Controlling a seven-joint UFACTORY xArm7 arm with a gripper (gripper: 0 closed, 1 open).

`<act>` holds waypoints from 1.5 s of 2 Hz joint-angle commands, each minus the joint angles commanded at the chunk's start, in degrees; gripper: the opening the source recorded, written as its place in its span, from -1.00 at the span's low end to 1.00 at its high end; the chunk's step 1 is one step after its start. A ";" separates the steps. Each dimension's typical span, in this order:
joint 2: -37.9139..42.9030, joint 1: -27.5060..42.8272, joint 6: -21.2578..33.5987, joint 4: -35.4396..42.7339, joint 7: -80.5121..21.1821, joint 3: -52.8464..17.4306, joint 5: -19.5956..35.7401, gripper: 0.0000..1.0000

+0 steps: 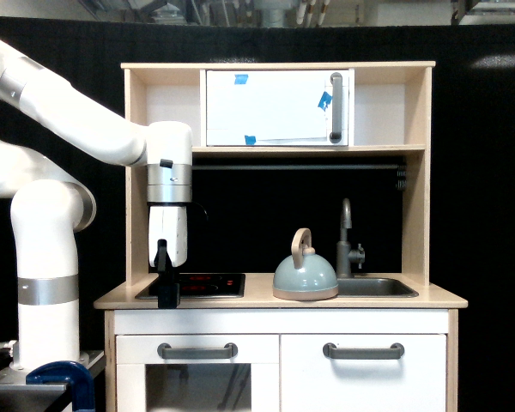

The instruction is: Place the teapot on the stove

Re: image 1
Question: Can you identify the grey microwave door handle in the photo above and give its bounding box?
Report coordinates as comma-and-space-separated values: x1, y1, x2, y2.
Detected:
330, 72, 342, 143

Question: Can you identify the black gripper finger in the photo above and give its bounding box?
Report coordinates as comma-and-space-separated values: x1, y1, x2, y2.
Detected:
154, 239, 180, 308

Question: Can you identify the blue C-clamp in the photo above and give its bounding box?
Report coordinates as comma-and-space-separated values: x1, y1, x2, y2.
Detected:
25, 360, 96, 412

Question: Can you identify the wooden toy kitchen frame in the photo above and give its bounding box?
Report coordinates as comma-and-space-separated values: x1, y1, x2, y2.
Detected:
95, 61, 467, 411

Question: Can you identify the blue-grey toy teapot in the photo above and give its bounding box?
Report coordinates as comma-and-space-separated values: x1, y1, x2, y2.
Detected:
273, 228, 338, 301

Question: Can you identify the white oven door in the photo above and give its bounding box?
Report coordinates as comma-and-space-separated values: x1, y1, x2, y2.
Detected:
116, 335, 280, 411

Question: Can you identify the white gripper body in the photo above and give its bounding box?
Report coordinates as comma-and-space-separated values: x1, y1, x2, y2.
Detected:
148, 206, 187, 267

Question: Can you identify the grey toy sink basin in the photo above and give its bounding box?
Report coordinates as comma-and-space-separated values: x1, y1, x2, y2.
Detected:
337, 277, 419, 298

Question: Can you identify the black toy stove top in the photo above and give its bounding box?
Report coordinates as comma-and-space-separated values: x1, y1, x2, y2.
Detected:
135, 273, 246, 300

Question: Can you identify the grey cabinet door handle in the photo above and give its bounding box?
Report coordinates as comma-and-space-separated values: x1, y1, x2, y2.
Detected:
323, 342, 405, 361

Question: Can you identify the blue tape top piece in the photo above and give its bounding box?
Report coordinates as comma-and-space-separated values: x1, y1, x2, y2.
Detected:
234, 74, 249, 85

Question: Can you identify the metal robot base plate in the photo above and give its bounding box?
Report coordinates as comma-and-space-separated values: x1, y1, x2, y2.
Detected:
0, 349, 106, 392

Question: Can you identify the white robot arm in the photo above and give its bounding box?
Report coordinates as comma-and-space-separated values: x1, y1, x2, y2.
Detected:
0, 40, 192, 372

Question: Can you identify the blue tape right piece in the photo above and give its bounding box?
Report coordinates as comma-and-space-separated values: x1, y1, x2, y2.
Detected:
318, 91, 333, 112

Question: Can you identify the blue tape piece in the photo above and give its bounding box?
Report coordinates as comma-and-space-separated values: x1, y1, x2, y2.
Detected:
245, 135, 257, 146
234, 74, 249, 85
318, 91, 333, 112

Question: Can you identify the grey oven door handle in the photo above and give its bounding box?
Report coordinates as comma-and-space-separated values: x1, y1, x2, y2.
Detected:
157, 342, 239, 360

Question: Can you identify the blue tape bottom piece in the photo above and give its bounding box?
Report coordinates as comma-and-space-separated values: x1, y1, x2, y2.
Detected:
245, 135, 257, 146

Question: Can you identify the grey toy faucet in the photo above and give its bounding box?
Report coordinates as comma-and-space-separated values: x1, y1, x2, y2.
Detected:
336, 198, 366, 279

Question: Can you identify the dark hanging rail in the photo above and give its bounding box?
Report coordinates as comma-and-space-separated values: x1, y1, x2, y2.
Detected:
193, 164, 406, 172

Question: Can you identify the white microwave door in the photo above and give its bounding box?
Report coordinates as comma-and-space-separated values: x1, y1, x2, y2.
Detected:
206, 69, 354, 146

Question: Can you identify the white cabinet door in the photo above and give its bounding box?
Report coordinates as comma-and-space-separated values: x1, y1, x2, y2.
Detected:
280, 334, 446, 411

